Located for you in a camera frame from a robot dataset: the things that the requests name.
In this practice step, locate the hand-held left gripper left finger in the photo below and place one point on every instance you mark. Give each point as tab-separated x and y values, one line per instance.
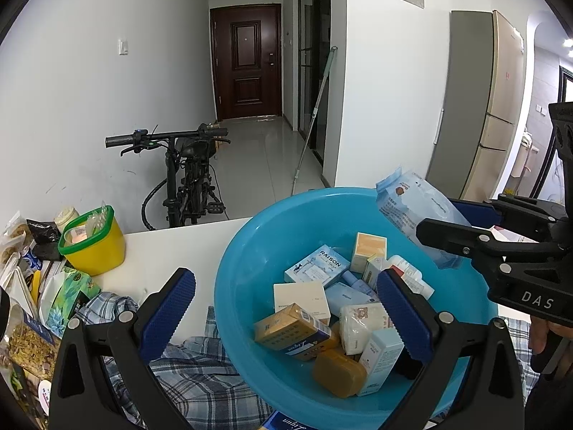
172	309

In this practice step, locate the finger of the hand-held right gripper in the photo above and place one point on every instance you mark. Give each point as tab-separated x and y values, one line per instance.
452	235
474	211

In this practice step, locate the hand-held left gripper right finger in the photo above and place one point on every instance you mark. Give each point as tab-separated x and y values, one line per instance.
403	316

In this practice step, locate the red white cigarette pack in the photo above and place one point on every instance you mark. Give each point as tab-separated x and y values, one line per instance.
510	234

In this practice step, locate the light blue pouch packet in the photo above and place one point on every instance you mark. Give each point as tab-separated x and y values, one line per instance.
403	215

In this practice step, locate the blue plastic basin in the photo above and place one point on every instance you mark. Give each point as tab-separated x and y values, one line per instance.
268	251

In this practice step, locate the gold blue script cigarette pack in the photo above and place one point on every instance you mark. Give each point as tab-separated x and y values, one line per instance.
283	423

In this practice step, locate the white desktop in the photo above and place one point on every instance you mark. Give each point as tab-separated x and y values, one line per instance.
179	255

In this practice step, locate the person's right hand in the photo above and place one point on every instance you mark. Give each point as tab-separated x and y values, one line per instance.
539	336

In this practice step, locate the white pink patterned box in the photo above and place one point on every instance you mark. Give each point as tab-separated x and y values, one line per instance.
365	327

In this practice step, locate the white tube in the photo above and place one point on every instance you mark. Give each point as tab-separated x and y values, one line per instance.
409	275

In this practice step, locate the tall white blue box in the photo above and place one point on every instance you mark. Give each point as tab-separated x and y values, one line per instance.
380	358

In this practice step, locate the small white green box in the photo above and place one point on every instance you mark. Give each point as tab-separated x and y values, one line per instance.
374	271

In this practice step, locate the light blue box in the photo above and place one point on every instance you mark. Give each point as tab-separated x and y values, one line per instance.
351	300

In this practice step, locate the small blue bottle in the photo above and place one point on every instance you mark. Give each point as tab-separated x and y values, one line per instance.
358	284

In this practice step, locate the blue plaid shirt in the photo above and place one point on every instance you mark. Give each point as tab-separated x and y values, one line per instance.
201	367

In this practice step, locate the cream box orange panel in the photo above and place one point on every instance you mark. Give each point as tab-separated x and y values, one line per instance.
368	248

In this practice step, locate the tan soap case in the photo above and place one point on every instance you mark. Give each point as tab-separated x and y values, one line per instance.
338	374

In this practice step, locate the yellow container green rim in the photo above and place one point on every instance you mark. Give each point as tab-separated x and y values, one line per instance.
96	251

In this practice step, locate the white blue illustrated box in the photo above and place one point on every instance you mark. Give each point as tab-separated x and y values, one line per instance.
318	266

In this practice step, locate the plain white box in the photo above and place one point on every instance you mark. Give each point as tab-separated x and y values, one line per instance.
300	300

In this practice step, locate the green leaf print packet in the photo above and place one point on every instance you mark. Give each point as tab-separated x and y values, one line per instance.
67	298

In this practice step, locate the gold blue-striped cigarette pack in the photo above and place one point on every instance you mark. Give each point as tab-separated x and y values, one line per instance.
291	331

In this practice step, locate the refrigerator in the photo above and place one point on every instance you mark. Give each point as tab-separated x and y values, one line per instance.
497	98

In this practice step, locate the black bicycle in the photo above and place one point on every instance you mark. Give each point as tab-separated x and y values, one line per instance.
188	174

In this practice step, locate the cream jar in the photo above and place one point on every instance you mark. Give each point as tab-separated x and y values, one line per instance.
66	217

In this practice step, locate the pile of snack packets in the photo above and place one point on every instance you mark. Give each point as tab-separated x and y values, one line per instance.
27	345

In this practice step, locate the black packet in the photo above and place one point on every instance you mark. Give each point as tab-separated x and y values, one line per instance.
42	230

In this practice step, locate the mop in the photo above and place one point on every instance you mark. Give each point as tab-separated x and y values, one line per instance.
315	116

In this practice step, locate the black framed glass door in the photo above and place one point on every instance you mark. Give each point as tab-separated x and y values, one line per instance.
315	53

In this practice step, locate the brown door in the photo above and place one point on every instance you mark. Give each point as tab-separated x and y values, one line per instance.
246	53

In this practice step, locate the white light switch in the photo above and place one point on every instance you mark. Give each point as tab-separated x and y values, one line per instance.
123	46

